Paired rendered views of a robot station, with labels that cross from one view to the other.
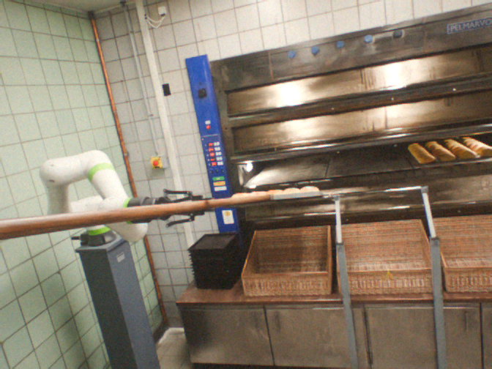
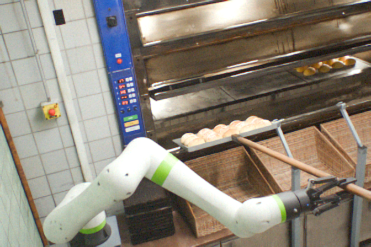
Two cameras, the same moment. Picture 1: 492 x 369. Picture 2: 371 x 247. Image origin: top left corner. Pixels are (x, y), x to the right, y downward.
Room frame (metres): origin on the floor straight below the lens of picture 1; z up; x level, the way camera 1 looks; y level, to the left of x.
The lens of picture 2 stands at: (0.50, 1.21, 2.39)
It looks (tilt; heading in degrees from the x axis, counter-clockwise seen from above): 26 degrees down; 328
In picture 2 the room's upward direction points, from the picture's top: 8 degrees counter-clockwise
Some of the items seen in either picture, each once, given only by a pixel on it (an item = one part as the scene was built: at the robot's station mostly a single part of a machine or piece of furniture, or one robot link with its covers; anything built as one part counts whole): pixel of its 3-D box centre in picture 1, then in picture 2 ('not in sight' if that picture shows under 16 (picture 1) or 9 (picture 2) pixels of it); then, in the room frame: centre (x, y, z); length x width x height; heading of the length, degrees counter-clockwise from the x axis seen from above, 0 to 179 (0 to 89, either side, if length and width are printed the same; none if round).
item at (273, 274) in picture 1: (288, 259); (221, 188); (2.39, -0.19, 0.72); 0.56 x 0.49 x 0.28; 73
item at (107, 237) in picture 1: (93, 236); (80, 232); (1.99, 0.87, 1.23); 0.26 x 0.15 x 0.06; 69
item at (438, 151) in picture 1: (447, 148); (311, 57); (2.73, -1.50, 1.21); 0.61 x 0.48 x 0.06; 163
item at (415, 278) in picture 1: (381, 255); (300, 165); (2.21, -0.76, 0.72); 0.56 x 0.49 x 0.28; 74
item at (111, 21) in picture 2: (200, 89); (111, 17); (2.73, 0.20, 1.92); 0.06 x 0.04 x 0.11; 73
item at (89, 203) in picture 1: (93, 214); (84, 208); (1.96, 0.83, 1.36); 0.16 x 0.13 x 0.19; 122
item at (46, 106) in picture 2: (158, 162); (51, 109); (2.88, 0.63, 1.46); 0.10 x 0.07 x 0.10; 73
